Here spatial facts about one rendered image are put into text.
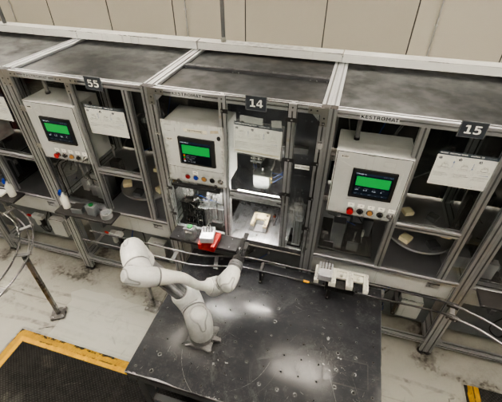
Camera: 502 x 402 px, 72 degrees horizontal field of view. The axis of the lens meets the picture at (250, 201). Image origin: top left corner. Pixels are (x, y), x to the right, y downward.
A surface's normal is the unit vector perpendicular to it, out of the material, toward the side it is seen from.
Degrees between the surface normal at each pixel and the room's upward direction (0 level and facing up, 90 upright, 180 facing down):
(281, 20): 90
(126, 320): 0
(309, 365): 0
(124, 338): 0
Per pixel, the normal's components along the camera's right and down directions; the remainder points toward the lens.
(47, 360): 0.00, -0.77
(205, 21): -0.28, 0.61
